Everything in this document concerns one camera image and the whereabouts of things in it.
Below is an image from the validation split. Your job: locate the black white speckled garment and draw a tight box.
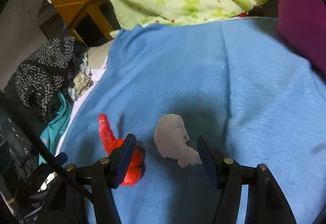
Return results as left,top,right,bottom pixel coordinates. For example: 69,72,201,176
15,36,75,117

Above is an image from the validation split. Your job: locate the red plastic bag trash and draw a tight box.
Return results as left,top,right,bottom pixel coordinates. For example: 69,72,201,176
98,113,144,186

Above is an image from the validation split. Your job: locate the teal cloth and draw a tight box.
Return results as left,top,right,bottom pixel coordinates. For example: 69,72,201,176
40,92,72,156

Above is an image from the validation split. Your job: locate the blue bed blanket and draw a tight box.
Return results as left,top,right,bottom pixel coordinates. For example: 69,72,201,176
62,18,325,223

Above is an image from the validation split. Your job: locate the magenta pillow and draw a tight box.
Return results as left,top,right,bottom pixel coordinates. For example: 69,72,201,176
276,0,325,73

